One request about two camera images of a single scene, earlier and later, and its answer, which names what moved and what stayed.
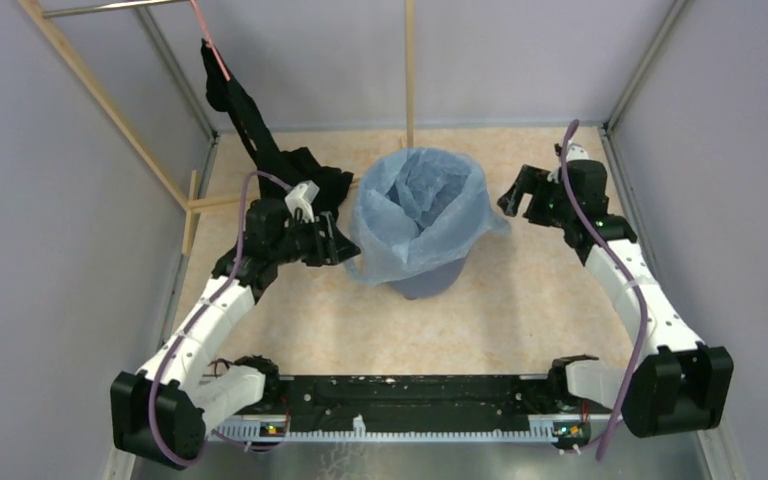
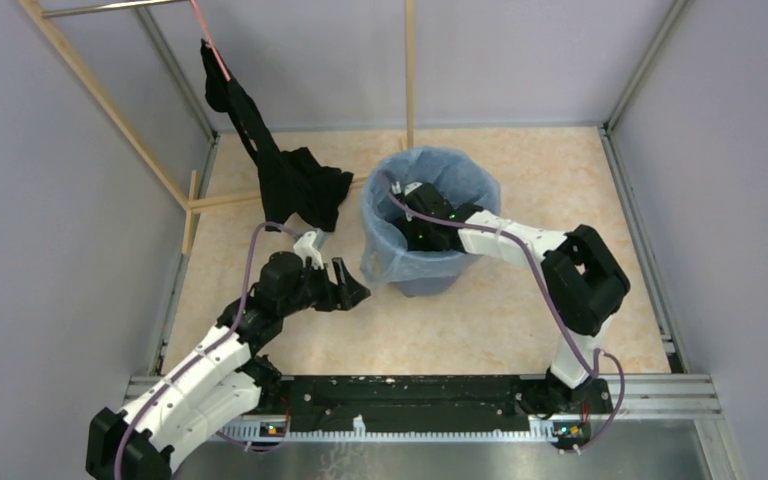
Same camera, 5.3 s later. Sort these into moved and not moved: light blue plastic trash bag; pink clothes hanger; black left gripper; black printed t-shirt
Moved: black left gripper
Not moved: light blue plastic trash bag; black printed t-shirt; pink clothes hanger
